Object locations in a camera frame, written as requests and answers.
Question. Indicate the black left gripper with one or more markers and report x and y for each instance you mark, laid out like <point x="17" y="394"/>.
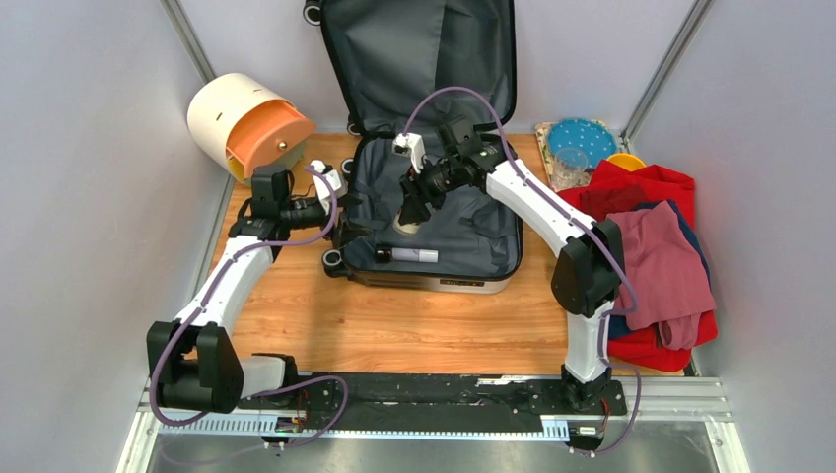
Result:
<point x="346" y="233"/>

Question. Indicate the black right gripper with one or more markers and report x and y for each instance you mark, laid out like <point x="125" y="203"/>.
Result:
<point x="415" y="192"/>

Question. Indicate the white tube black cap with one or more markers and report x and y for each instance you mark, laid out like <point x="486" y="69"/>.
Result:
<point x="386" y="253"/>

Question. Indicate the astronaut print suitcase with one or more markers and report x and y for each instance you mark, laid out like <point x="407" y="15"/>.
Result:
<point x="415" y="66"/>

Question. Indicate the cream mini drawer cabinet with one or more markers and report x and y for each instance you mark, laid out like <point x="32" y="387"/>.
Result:
<point x="242" y="125"/>

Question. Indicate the dark red garment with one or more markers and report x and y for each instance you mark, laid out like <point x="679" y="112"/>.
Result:
<point x="599" y="203"/>

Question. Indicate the navy blue garment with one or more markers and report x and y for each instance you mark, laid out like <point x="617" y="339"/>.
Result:
<point x="692" y="235"/>

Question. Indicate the pink ribbed garment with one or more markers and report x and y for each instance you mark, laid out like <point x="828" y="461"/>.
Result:
<point x="660" y="268"/>

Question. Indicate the small round jar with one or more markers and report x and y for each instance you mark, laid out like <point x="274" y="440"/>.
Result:
<point x="408" y="229"/>

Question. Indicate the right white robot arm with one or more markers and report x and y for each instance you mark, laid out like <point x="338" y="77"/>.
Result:
<point x="587" y="276"/>

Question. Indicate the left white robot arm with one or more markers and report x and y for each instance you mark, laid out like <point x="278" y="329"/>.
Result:
<point x="194" y="367"/>

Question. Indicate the floral placemat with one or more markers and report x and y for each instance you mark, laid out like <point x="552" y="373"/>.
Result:
<point x="548" y="159"/>

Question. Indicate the clear plastic cup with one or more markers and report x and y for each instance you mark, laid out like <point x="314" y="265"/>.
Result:
<point x="570" y="168"/>

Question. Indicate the teal dotted plate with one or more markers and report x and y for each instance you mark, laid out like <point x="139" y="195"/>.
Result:
<point x="581" y="136"/>

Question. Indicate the orange bowl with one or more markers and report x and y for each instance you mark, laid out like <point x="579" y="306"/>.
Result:
<point x="626" y="161"/>

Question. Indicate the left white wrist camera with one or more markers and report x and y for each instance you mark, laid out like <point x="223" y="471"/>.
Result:
<point x="328" y="181"/>

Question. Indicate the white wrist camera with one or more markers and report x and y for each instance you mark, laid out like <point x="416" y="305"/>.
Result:
<point x="410" y="145"/>
<point x="328" y="181"/>

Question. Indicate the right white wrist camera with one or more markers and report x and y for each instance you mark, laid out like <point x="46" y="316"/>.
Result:
<point x="410" y="145"/>

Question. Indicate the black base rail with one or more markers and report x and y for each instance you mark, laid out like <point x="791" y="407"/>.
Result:
<point x="434" y="403"/>

